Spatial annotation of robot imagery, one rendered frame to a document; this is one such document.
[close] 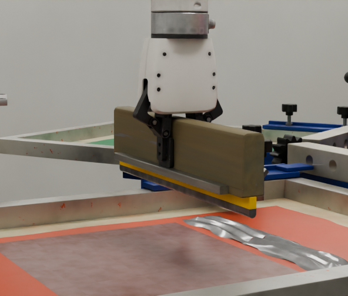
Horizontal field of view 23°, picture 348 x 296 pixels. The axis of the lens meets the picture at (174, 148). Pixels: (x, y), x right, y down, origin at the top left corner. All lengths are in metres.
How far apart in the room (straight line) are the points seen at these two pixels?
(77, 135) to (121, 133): 1.14
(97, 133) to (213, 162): 1.45
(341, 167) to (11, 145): 0.94
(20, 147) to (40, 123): 2.96
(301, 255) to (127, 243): 0.25
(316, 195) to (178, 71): 0.47
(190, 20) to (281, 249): 0.33
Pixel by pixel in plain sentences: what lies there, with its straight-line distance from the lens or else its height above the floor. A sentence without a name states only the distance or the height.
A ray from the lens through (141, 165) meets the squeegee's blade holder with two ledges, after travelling 1.18.
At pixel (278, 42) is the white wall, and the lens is 5.88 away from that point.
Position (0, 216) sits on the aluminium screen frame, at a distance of 1.33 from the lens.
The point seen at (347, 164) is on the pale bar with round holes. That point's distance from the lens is 1.53.
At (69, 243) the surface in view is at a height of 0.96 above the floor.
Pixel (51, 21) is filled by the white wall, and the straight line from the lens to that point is 5.11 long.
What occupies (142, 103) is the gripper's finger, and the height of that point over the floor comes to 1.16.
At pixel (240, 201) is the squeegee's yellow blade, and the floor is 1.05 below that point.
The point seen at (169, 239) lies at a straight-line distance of 1.24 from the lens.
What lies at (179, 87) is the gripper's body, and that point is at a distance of 1.11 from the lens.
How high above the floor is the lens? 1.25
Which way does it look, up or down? 8 degrees down
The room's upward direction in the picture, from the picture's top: straight up
